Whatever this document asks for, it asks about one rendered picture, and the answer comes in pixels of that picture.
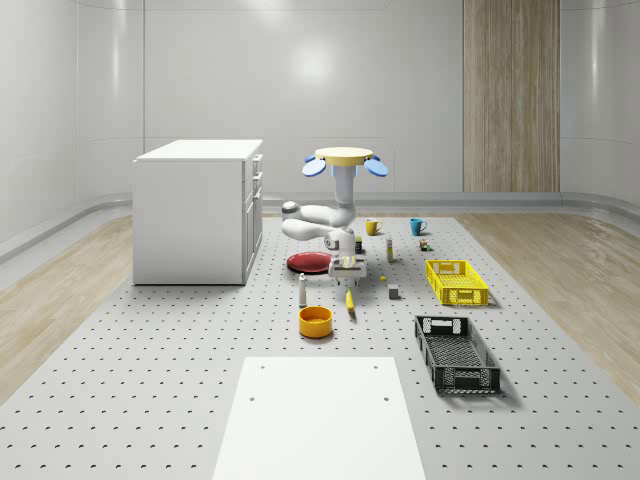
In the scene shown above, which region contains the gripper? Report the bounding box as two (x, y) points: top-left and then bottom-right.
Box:
(327, 255), (368, 290)

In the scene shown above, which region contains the red plate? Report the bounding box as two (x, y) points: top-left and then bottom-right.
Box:
(286, 251), (335, 276)

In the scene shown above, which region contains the yellow bowl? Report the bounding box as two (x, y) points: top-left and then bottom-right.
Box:
(298, 305), (334, 343)

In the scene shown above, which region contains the yellow basket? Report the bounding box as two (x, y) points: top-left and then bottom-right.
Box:
(424, 258), (491, 307)

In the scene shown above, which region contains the white board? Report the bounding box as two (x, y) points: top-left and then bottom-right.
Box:
(211, 356), (428, 480)

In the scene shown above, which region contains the white cabinet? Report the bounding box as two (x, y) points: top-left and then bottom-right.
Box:
(132, 138), (265, 287)

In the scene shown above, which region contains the dark grey basket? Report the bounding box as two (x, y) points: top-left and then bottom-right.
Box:
(413, 315), (503, 396)

